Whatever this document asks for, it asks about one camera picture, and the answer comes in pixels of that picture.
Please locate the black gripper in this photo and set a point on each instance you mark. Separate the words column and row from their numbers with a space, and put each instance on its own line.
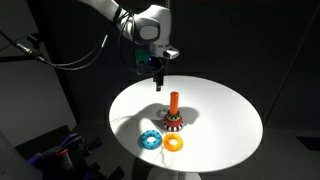
column 156, row 66

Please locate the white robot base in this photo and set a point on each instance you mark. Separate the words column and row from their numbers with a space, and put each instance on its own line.
column 13, row 163

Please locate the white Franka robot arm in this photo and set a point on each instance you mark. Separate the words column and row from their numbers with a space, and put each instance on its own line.
column 146, row 20

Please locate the orange stacking peg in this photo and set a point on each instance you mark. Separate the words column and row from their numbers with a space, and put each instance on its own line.
column 174, row 101

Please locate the grey vertical pole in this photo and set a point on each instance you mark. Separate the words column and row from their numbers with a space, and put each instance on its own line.
column 168, row 4

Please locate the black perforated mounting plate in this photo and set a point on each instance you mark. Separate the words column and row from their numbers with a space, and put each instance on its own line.
column 56, row 166

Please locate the teal camera mount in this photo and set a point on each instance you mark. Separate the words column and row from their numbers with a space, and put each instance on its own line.
column 141, row 56

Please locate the white table pedestal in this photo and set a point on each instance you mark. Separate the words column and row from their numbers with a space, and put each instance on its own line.
column 173, row 175

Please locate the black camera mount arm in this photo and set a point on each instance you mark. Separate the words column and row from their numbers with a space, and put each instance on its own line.
column 23, row 57

